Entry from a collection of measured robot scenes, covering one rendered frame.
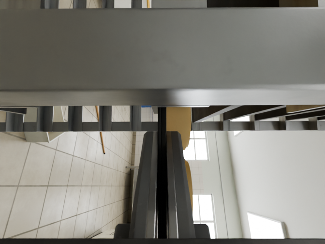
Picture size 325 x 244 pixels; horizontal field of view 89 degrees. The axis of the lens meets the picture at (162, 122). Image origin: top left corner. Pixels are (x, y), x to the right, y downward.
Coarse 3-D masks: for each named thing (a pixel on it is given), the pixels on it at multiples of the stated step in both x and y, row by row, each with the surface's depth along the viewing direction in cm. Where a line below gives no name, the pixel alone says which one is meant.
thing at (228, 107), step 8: (208, 0) 31; (216, 0) 27; (224, 0) 23; (232, 0) 21; (240, 0) 18; (248, 0) 17; (256, 0) 15; (264, 0) 14; (272, 0) 13; (200, 112) 38; (208, 112) 31; (216, 112) 27; (200, 120) 41
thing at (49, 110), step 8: (48, 0) 53; (56, 0) 54; (48, 8) 53; (56, 8) 54; (40, 112) 49; (48, 112) 51; (40, 120) 49; (48, 120) 50; (40, 128) 49; (48, 128) 50
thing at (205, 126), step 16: (0, 128) 51; (32, 128) 51; (64, 128) 51; (96, 128) 51; (112, 128) 51; (128, 128) 51; (144, 128) 50; (208, 128) 50; (240, 128) 50; (272, 128) 50; (304, 128) 50; (320, 128) 50
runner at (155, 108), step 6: (156, 0) 9; (162, 0) 9; (168, 0) 9; (174, 0) 9; (180, 0) 9; (186, 0) 9; (192, 0) 9; (198, 0) 9; (204, 0) 9; (156, 6) 9; (162, 6) 9; (168, 6) 9; (174, 6) 9; (180, 6) 9; (186, 6) 9; (192, 6) 9; (198, 6) 9; (204, 6) 9; (156, 108) 9
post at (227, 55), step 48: (0, 48) 6; (48, 48) 6; (96, 48) 6; (144, 48) 6; (192, 48) 6; (240, 48) 6; (288, 48) 6; (0, 96) 6; (48, 96) 6; (96, 96) 6; (144, 96) 6; (192, 96) 6; (240, 96) 6; (288, 96) 6
